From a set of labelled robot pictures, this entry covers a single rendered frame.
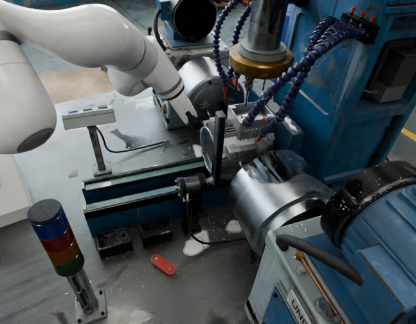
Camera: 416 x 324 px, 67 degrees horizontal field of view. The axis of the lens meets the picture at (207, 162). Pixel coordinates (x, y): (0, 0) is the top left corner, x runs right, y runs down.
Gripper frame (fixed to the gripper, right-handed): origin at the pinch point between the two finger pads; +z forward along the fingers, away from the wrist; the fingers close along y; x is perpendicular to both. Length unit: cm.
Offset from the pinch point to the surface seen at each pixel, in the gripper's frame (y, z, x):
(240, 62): 9.6, -16.9, 19.4
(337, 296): 66, -6, 7
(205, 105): -12.1, 4.8, 5.6
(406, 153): -55, 199, 127
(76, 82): -225, 56, -89
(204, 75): -18.2, -1.9, 10.9
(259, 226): 43.7, 0.4, 1.2
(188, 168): 2.6, 12.9, -11.7
